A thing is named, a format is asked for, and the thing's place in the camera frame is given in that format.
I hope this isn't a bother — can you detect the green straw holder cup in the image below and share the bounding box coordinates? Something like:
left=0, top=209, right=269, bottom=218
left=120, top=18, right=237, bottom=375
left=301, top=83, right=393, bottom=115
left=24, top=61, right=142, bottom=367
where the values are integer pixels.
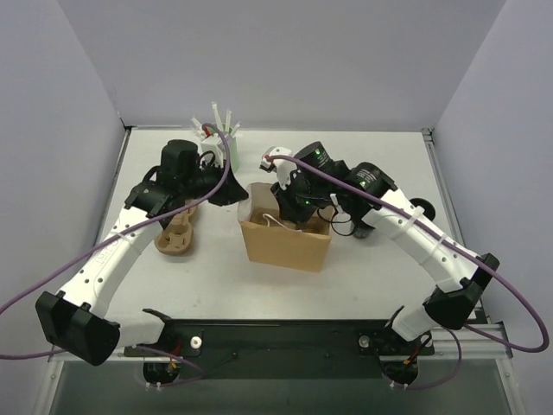
left=229, top=132, right=240, bottom=173

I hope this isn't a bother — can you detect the brown paper bag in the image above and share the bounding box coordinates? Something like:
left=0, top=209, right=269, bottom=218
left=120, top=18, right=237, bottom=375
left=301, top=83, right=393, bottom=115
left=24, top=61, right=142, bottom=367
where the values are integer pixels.
left=237, top=182, right=332, bottom=272

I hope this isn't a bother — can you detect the single brown cup carrier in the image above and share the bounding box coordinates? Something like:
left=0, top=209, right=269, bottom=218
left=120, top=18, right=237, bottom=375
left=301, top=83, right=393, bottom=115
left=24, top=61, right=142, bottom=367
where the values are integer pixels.
left=249, top=208, right=281, bottom=227

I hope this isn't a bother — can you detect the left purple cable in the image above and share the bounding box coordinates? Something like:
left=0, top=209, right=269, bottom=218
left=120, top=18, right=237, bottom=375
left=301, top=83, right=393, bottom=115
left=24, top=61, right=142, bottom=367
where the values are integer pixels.
left=0, top=124, right=237, bottom=386

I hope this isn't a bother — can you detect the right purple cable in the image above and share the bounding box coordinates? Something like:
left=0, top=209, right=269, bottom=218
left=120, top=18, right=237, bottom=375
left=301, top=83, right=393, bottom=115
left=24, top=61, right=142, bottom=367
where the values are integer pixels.
left=267, top=154, right=548, bottom=390

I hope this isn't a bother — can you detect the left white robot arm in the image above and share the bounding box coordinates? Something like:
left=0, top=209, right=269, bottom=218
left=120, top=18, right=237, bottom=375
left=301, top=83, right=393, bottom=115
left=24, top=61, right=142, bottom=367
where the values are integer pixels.
left=35, top=139, right=248, bottom=366

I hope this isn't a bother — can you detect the brown cardboard cup carrier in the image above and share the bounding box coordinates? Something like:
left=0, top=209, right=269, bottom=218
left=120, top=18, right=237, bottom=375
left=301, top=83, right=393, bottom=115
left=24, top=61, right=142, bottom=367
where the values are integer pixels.
left=155, top=207, right=198, bottom=257

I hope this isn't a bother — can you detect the purple cable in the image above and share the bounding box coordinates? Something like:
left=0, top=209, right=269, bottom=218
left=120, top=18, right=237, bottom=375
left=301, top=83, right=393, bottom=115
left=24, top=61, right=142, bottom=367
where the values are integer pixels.
left=267, top=154, right=548, bottom=390
left=0, top=124, right=237, bottom=386

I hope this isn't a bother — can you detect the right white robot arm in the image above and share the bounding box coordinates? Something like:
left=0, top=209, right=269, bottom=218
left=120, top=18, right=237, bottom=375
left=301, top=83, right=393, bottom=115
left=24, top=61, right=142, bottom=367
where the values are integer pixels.
left=260, top=142, right=499, bottom=353

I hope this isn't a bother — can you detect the aluminium frame rail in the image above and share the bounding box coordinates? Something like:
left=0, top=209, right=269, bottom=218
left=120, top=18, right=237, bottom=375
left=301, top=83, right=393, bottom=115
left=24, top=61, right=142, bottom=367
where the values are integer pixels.
left=49, top=322, right=513, bottom=362

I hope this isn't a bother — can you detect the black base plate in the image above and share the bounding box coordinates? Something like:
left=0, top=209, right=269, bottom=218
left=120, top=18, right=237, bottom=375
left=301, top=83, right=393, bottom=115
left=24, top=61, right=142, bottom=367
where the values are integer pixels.
left=124, top=320, right=434, bottom=381

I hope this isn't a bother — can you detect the black coffee cup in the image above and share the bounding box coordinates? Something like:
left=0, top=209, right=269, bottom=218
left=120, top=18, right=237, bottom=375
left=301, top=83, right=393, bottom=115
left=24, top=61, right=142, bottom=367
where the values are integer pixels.
left=352, top=224, right=374, bottom=239
left=410, top=198, right=436, bottom=221

